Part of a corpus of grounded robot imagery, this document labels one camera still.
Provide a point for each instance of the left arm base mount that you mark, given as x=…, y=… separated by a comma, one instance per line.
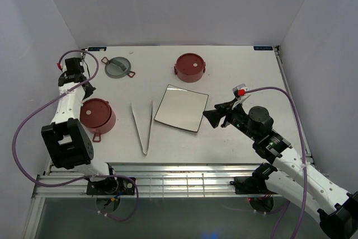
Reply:
x=111, y=186

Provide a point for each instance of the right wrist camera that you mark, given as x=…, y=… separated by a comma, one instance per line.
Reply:
x=240, y=95

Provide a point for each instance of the white square plate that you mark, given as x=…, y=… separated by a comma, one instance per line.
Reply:
x=181, y=108

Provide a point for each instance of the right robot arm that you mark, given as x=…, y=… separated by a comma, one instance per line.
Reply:
x=285, y=173

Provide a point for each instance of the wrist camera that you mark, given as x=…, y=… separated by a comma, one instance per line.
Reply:
x=240, y=95
x=61, y=66

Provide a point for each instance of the aluminium frame rail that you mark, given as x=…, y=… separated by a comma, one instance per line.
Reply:
x=153, y=181

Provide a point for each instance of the dark red lid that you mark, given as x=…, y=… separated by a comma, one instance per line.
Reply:
x=95, y=113
x=189, y=58

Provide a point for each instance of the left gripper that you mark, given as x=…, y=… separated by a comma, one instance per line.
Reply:
x=89, y=92

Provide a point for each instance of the metal tongs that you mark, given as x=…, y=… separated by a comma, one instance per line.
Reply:
x=143, y=118

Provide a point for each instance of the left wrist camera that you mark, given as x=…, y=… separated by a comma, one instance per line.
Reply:
x=61, y=66

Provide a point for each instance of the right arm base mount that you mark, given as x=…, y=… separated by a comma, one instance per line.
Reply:
x=256, y=183

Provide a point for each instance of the grey lunch box lid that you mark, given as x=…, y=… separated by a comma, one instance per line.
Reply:
x=117, y=67

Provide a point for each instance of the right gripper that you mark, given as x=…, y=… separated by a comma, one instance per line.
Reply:
x=224, y=109

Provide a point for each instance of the pink bowl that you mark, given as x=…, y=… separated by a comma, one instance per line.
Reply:
x=98, y=131
x=190, y=75

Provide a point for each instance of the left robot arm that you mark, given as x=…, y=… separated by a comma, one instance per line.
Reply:
x=65, y=138

